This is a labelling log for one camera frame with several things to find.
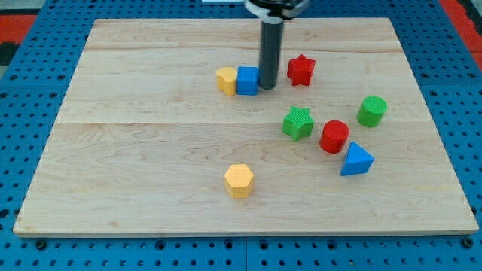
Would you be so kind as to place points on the yellow heart block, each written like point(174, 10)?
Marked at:
point(226, 80)

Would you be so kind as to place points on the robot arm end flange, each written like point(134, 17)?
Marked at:
point(276, 11)

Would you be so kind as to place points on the blue cube block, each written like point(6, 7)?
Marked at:
point(247, 81)

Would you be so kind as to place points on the yellow hexagon block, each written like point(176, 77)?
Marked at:
point(239, 181)

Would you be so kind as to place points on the green star block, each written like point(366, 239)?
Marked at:
point(298, 123)

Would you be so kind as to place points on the wooden board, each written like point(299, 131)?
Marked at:
point(143, 138)

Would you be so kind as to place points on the red star block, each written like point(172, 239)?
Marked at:
point(300, 70)

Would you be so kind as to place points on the red cylinder block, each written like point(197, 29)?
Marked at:
point(334, 136)

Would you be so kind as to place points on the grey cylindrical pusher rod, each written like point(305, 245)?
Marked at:
point(269, 53)

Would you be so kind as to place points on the blue triangle block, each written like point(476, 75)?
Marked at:
point(357, 160)

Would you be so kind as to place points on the green cylinder block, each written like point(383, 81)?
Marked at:
point(371, 111)

